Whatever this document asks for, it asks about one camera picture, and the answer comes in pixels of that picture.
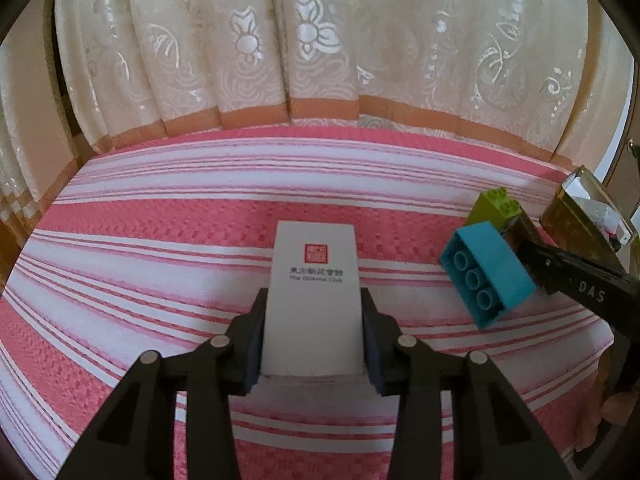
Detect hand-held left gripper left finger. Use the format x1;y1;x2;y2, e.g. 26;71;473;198
59;287;272;480

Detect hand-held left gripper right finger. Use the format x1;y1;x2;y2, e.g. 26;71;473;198
360;287;573;480

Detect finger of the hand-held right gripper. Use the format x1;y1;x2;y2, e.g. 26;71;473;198
515;232;640;343

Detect gold metal tin box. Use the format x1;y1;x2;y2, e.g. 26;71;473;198
539;165;637;281

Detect white cardboard box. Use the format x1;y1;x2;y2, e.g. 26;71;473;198
259;220;366;377

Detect blue toy brick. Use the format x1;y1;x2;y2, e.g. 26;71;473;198
438;222;537;331

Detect white paper lining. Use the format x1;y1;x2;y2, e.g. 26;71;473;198
582;199;635;248

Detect pink striped blanket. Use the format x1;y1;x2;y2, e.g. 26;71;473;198
0;126;618;480

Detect green toy brick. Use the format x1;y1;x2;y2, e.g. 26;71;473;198
467;188;524;234

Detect brown wooden door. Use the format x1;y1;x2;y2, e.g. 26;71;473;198
602;55;640;191

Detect cream floral curtain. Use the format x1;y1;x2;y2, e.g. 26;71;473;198
0;0;638;256

